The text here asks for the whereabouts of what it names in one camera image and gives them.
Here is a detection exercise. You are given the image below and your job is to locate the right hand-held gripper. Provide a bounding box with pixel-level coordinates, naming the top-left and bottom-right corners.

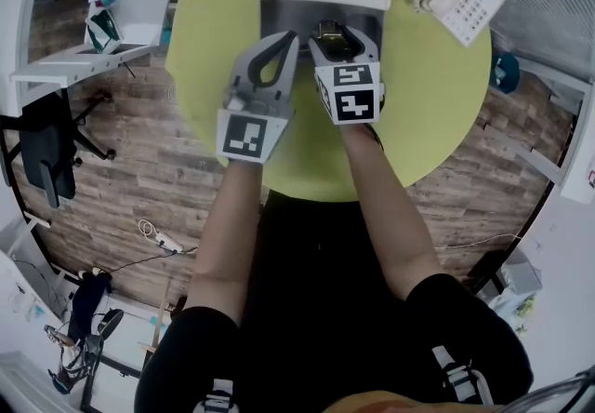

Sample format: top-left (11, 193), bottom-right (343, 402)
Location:
top-left (307, 24), bottom-right (387, 127)

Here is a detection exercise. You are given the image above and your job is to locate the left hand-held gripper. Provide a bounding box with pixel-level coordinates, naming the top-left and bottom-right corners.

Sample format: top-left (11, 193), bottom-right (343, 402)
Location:
top-left (215, 29), bottom-right (301, 166)

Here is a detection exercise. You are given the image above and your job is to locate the person's right forearm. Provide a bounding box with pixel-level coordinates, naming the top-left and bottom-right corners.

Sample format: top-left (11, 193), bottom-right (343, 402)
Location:
top-left (341, 122), bottom-right (446, 301)

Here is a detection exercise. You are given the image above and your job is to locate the person's left forearm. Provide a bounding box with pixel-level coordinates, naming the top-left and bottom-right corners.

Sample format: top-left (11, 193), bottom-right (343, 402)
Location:
top-left (185, 158), bottom-right (270, 327)

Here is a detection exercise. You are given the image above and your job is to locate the black office chair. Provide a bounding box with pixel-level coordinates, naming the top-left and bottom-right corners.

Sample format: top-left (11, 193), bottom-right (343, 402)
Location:
top-left (0, 88), bottom-right (118, 210)

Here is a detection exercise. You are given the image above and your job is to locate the green and white bag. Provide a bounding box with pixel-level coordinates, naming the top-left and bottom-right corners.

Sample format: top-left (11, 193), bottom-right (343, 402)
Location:
top-left (85, 5), bottom-right (126, 55)

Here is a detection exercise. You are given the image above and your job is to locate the white power strip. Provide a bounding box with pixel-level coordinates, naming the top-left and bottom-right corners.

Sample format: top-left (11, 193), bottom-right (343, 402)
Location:
top-left (152, 232), bottom-right (184, 254)

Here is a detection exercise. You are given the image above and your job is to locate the person's black clothing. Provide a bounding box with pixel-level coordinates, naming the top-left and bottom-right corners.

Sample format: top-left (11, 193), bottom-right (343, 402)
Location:
top-left (133, 190), bottom-right (535, 413)

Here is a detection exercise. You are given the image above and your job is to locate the white plastic bag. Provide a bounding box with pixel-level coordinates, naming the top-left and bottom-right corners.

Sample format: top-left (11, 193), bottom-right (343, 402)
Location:
top-left (487, 292), bottom-right (536, 340)

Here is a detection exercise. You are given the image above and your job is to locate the white furniture frame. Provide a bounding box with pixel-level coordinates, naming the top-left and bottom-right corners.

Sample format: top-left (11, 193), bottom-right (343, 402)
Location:
top-left (483, 71), bottom-right (595, 207)

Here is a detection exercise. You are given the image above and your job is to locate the white harness strap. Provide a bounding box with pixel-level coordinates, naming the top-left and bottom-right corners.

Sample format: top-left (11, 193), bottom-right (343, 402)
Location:
top-left (430, 344), bottom-right (495, 406)
top-left (192, 378), bottom-right (239, 413)

